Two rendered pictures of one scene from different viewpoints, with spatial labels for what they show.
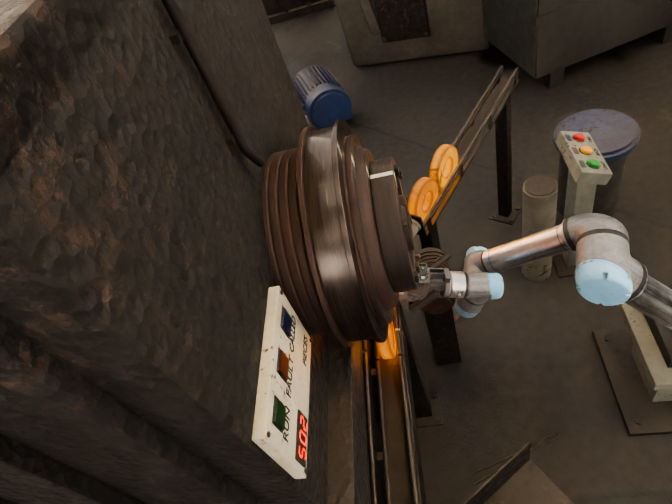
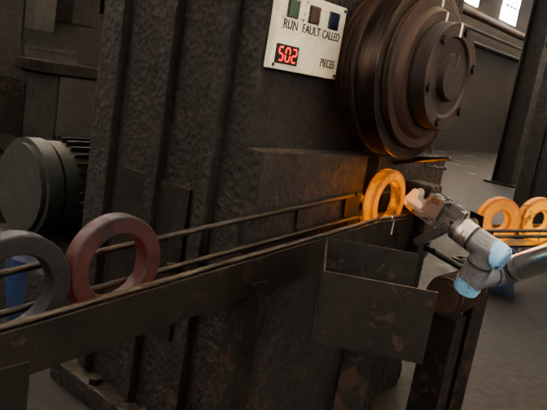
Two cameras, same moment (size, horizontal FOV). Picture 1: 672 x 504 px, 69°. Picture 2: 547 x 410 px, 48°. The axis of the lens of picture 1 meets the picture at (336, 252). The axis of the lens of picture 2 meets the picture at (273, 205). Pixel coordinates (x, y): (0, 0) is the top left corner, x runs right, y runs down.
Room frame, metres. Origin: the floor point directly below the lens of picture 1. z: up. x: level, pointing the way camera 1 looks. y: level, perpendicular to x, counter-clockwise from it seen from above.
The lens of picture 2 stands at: (-0.99, -0.41, 1.03)
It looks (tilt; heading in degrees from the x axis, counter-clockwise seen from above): 11 degrees down; 22
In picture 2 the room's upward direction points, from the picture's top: 9 degrees clockwise
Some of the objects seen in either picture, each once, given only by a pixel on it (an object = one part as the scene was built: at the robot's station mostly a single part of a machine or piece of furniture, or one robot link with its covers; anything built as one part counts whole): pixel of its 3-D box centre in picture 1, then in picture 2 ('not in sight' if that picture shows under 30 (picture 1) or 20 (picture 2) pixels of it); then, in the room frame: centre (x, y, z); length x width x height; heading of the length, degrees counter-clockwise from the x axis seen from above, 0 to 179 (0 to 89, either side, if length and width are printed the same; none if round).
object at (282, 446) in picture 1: (287, 380); (308, 36); (0.44, 0.16, 1.15); 0.26 x 0.02 x 0.18; 163
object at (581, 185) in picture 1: (578, 209); not in sight; (1.17, -0.95, 0.31); 0.24 x 0.16 x 0.62; 163
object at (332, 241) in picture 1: (351, 233); (412, 72); (0.73, -0.05, 1.11); 0.47 x 0.06 x 0.47; 163
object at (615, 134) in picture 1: (590, 169); not in sight; (1.41, -1.18, 0.21); 0.32 x 0.32 x 0.43
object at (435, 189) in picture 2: not in sight; (415, 218); (0.96, -0.10, 0.68); 0.11 x 0.08 x 0.24; 73
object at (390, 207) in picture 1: (396, 224); (444, 76); (0.70, -0.14, 1.11); 0.28 x 0.06 x 0.28; 163
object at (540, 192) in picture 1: (538, 232); not in sight; (1.18, -0.78, 0.26); 0.12 x 0.12 x 0.52
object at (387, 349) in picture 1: (383, 323); (384, 201); (0.73, -0.04, 0.75); 0.18 x 0.03 x 0.18; 164
